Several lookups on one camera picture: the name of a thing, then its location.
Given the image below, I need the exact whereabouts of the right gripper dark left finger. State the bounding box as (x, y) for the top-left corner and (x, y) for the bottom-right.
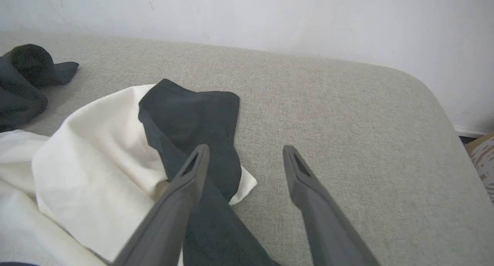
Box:
(111, 144), (211, 266)

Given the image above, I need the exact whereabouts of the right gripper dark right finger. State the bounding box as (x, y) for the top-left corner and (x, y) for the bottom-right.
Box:
(283, 144), (381, 266)

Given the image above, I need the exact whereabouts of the white black t-shirt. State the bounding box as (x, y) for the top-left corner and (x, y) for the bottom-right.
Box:
(0, 44), (280, 266)

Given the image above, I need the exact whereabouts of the grey fabric sofa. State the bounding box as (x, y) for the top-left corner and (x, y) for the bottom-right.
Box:
(0, 30), (494, 266)

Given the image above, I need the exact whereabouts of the brown cardboard box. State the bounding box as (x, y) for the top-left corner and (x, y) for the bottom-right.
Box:
(465, 132), (494, 203)

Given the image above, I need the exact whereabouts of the white wall baseboard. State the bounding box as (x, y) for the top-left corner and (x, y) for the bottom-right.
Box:
(455, 125), (491, 139)

